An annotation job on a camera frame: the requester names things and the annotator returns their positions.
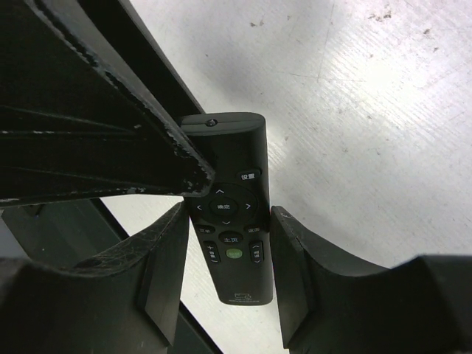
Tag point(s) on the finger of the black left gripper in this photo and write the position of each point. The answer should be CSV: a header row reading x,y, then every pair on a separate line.
x,y
89,105

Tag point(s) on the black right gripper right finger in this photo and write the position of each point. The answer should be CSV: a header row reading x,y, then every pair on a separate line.
x,y
331,301

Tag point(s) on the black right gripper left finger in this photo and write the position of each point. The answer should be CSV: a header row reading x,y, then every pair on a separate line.
x,y
123,300

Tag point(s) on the black remote control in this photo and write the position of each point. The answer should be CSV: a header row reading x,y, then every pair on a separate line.
x,y
232,221

